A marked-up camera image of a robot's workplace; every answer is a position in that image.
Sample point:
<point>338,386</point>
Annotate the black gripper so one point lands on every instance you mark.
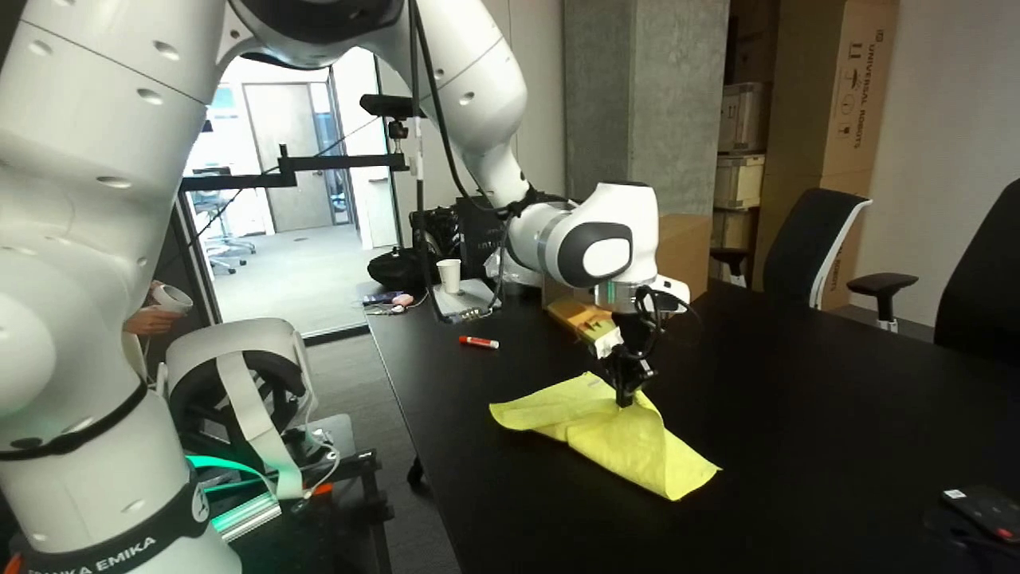
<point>633,336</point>

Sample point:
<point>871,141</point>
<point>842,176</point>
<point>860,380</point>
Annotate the yellow towel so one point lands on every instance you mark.
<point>626,440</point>

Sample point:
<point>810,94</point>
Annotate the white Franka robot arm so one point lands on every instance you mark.
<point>96,129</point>

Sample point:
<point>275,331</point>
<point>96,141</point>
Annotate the brown cardboard box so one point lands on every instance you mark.
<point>578,318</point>

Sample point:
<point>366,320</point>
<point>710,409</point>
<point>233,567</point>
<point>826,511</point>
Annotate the red marker pen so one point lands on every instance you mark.
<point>480,342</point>

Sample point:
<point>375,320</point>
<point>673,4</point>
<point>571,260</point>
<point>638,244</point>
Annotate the beige shelf box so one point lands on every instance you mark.
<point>735,232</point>
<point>742,115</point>
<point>742,181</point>

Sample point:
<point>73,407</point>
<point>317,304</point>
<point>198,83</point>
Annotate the grey laptop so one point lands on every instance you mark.
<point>462,304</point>

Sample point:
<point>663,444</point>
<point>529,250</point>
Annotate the white paper cup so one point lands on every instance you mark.
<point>449,277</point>

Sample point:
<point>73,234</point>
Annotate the black paper gift bag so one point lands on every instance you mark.
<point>480,227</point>

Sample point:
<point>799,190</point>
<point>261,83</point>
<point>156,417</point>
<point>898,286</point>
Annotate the black white-backed office chair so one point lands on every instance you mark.
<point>809,244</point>

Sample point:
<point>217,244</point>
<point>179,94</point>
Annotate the round black bag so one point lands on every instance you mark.
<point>402,274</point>

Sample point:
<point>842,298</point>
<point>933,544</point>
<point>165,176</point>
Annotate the small colourful packet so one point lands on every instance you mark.
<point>386,300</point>

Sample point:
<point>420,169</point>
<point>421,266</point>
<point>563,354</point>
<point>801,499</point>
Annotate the brown wooden shelf unit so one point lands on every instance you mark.
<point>792,129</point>

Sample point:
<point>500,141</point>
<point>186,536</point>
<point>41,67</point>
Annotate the tall brown cardboard carton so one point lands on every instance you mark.
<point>860,97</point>

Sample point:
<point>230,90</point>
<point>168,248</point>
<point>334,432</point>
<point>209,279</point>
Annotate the grey door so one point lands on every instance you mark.
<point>286,161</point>

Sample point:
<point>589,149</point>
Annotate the grey background office chair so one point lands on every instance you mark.
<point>230,254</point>

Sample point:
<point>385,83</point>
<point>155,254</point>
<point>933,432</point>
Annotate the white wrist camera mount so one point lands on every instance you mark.
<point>668,288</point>

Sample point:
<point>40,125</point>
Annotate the black camera case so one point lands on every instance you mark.
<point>435,227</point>

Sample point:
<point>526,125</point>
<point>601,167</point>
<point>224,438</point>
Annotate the black fixed camera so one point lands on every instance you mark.
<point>386,103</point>

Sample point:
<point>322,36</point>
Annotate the white black curved frame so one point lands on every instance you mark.
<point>249,417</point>

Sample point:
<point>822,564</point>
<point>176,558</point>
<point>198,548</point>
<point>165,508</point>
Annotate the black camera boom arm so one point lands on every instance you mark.
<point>275,176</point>

